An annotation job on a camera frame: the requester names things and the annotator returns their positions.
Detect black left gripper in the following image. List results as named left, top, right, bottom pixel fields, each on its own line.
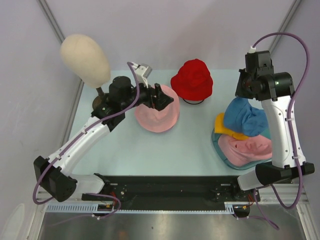
left=121, top=77, right=173, bottom=111

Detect pink bucket hat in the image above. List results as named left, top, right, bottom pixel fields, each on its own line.
left=134, top=84, right=180, bottom=133

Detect blue hat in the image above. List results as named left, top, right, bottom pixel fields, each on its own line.
left=223, top=97, right=268, bottom=137

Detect red bucket hat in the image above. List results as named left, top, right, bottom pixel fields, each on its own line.
left=170, top=58, right=214, bottom=101

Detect yellow hat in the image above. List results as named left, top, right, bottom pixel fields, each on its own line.
left=214, top=112, right=249, bottom=141

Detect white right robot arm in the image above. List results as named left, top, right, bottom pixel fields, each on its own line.
left=230, top=48, right=315, bottom=201

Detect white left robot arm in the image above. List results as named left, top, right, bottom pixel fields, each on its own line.
left=32, top=76, right=174, bottom=205

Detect teal plastic basket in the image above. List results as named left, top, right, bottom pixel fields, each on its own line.
left=211, top=129, right=271, bottom=171

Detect brown wooden stand base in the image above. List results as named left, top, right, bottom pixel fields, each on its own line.
left=92, top=87, right=108, bottom=110

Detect beige mannequin head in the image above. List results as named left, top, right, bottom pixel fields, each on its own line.
left=60, top=34, right=111, bottom=89

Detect black wire hat stand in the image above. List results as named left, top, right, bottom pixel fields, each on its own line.
left=182, top=98, right=204, bottom=105

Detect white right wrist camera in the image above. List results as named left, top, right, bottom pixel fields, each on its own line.
left=247, top=46, right=257, bottom=54

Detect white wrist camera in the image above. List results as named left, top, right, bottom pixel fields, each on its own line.
left=247, top=46, right=257, bottom=54
left=131, top=62, right=153, bottom=86

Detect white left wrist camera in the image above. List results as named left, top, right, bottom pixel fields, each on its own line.
left=131, top=62, right=153, bottom=86

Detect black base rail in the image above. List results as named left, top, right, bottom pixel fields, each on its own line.
left=81, top=175, right=261, bottom=211

